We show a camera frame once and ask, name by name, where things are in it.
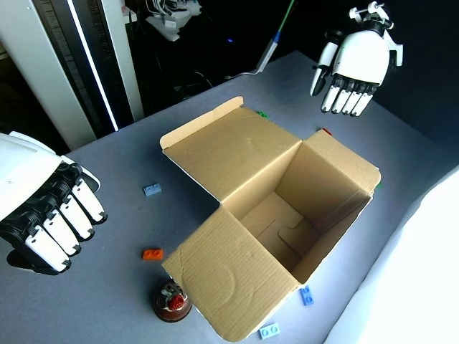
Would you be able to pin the wide white frame post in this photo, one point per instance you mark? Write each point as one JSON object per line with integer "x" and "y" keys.
{"x": 36, "y": 64}

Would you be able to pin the bright white backdrop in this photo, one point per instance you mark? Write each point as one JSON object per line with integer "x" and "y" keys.
{"x": 412, "y": 286}

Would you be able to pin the white light strip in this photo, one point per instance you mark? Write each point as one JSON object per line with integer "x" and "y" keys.
{"x": 93, "y": 68}

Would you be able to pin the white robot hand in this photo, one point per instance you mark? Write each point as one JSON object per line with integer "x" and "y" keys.
{"x": 362, "y": 57}
{"x": 21, "y": 172}

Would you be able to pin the brown cardboard box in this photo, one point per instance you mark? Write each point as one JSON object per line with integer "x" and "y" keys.
{"x": 222, "y": 150}

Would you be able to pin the dark object with red top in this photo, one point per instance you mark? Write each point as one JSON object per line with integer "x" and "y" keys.
{"x": 172, "y": 304}

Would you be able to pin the red toy brick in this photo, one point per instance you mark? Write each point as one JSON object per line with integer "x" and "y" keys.
{"x": 327, "y": 131}

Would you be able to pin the narrow white frame post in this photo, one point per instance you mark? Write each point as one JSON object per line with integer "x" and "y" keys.
{"x": 122, "y": 53}

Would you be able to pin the light blue toy brick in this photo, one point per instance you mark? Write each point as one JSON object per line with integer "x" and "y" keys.
{"x": 269, "y": 331}

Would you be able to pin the dull blue toy brick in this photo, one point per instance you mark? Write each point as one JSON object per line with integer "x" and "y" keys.
{"x": 152, "y": 190}

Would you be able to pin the white plastic device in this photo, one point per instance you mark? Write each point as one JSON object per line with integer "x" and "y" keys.
{"x": 168, "y": 25}

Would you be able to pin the grey table cloth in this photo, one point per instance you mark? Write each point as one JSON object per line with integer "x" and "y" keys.
{"x": 118, "y": 222}

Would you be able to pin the small orange toy brick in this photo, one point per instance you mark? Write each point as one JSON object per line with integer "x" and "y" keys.
{"x": 153, "y": 254}

